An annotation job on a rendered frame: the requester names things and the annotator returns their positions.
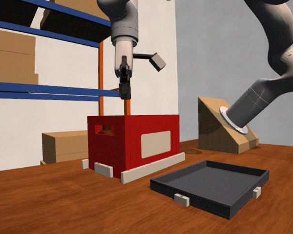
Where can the red crate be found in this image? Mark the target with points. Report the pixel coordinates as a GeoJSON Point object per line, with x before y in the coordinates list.
{"type": "Point", "coordinates": [138, 140]}

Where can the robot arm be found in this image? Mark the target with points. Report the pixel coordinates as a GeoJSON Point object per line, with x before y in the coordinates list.
{"type": "Point", "coordinates": [277, 21]}

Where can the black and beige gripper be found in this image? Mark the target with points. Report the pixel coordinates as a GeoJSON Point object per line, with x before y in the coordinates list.
{"type": "Point", "coordinates": [124, 55]}

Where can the brown bottle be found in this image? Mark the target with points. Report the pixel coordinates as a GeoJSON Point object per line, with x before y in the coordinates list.
{"type": "Point", "coordinates": [106, 130]}

